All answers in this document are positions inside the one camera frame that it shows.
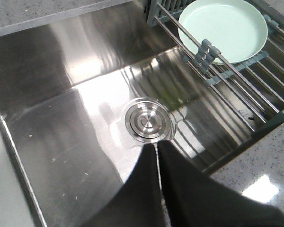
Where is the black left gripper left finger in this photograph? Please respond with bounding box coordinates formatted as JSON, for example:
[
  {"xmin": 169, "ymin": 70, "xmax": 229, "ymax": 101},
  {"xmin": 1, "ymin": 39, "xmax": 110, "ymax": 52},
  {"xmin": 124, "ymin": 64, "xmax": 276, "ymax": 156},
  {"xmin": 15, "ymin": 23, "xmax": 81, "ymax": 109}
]
[{"xmin": 83, "ymin": 144, "xmax": 166, "ymax": 227}]

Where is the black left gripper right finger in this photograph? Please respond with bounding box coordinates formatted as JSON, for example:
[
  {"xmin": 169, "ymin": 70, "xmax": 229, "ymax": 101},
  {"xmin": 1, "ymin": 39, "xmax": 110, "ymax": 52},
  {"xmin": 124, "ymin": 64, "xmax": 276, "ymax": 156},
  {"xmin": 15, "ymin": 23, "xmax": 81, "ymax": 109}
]
[{"xmin": 158, "ymin": 140, "xmax": 284, "ymax": 227}]

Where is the mint green plate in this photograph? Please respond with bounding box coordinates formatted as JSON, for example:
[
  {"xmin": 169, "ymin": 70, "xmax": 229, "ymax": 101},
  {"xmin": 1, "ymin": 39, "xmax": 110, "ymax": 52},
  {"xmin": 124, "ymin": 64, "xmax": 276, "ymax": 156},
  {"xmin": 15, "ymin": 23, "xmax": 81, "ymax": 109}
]
[{"xmin": 178, "ymin": 0, "xmax": 268, "ymax": 63}]

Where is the grey sink drying rack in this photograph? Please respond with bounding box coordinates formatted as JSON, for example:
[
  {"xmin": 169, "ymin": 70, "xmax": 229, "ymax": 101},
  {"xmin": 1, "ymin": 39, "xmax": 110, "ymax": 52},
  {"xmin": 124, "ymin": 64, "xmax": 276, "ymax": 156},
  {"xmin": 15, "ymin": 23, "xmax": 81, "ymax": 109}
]
[{"xmin": 143, "ymin": 0, "xmax": 284, "ymax": 131}]

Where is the round steel sink drain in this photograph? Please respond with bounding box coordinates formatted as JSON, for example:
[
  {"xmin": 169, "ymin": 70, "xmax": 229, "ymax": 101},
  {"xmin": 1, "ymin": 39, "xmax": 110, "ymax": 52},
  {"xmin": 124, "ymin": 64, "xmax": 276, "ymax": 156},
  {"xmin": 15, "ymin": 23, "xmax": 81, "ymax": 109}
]
[{"xmin": 123, "ymin": 97, "xmax": 177, "ymax": 144}]

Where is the stainless steel sink basin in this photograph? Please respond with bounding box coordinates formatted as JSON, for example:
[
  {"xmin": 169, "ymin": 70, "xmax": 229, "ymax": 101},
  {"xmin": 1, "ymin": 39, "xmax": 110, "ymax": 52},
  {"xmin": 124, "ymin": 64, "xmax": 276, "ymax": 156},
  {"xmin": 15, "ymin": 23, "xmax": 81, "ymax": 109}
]
[{"xmin": 0, "ymin": 1, "xmax": 284, "ymax": 227}]

